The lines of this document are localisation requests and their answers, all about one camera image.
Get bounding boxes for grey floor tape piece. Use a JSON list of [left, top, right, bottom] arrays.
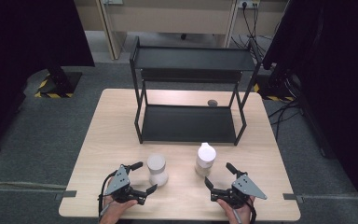
[[54, 189, 77, 201], [282, 192, 306, 204]]

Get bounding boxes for black cables on floor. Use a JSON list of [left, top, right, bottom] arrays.
[[268, 99, 302, 141]]

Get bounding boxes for person's left hand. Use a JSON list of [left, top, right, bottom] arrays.
[[98, 178, 139, 224]]

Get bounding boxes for white waisted shaker jar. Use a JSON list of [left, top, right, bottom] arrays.
[[146, 153, 170, 188]]

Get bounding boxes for black cables at outlet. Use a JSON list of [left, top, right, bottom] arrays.
[[231, 3, 273, 59]]

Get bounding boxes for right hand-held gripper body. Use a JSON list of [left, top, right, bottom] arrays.
[[210, 173, 269, 209]]

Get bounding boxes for wall power outlet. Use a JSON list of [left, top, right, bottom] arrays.
[[237, 0, 261, 9]]

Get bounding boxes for black metal two-tier rack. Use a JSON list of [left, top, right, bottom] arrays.
[[129, 35, 263, 147]]

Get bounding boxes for person's right hand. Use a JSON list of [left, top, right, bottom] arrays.
[[216, 195, 256, 224]]

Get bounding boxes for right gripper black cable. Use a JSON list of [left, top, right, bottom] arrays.
[[245, 199, 258, 224]]

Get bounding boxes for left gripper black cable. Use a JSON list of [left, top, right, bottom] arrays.
[[97, 173, 119, 223]]

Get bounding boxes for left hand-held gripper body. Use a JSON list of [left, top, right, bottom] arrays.
[[103, 164, 147, 206]]

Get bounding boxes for stand base with striped tape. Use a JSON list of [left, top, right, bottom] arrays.
[[34, 66, 83, 100], [253, 69, 296, 102]]

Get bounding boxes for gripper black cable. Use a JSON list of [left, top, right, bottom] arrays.
[[245, 199, 258, 224], [97, 173, 119, 223]]

